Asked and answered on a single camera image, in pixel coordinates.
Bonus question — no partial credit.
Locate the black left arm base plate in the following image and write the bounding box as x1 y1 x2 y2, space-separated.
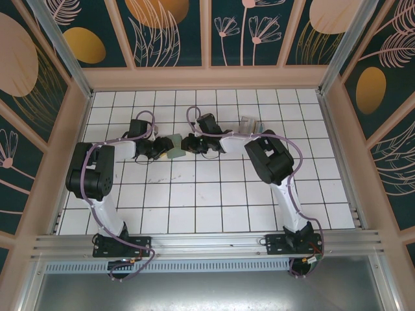
93 235 152 259

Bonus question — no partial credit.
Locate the clear plastic bag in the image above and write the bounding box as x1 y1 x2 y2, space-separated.
239 115 267 133

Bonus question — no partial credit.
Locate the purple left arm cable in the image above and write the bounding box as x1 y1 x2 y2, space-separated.
79 110 156 282

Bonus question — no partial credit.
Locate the grey metal sheet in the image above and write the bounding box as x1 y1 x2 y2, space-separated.
32 271 399 311

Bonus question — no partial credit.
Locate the grey slotted cable duct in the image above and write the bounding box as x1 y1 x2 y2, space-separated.
43 259 292 273

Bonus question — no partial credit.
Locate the aluminium frame post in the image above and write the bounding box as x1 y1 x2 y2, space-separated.
319 0 379 95
25 0 95 100

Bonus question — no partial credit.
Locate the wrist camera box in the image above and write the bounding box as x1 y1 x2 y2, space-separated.
128 119 152 141
195 113 224 135

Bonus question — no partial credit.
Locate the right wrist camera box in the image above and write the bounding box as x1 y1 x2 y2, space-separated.
195 113 224 135

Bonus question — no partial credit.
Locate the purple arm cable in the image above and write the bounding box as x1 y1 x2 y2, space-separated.
186 106 326 279
79 110 156 282

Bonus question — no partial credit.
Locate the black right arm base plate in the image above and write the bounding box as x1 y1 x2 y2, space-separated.
265 233 325 257

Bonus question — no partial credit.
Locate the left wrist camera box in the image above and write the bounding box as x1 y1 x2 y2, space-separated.
128 119 152 141

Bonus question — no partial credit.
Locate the aluminium mounting rail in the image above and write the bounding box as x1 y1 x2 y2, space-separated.
30 229 385 260

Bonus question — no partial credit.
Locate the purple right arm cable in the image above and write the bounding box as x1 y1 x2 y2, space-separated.
186 106 326 279

